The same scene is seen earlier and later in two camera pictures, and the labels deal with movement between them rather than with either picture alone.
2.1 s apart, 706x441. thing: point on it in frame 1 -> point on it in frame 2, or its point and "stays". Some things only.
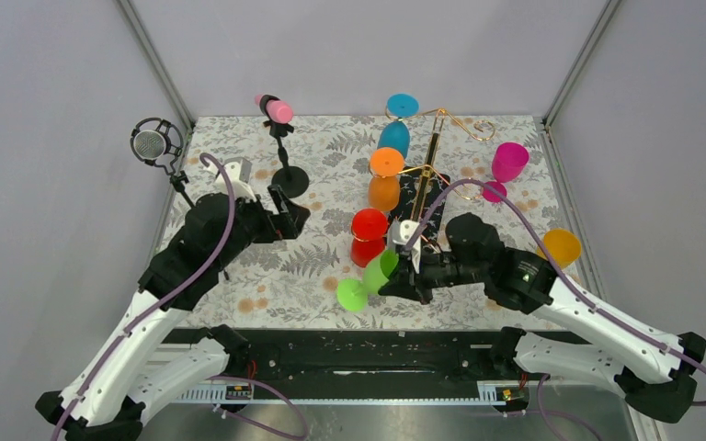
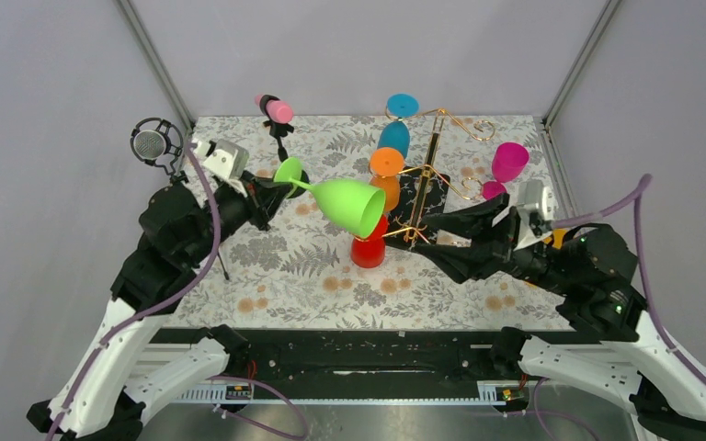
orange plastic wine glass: [383, 188] stays
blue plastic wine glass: [395, 134] stays
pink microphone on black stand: [289, 182] stays
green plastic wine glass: [352, 293] -> [357, 206]
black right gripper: [418, 277] -> [500, 240]
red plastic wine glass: [369, 229] stays
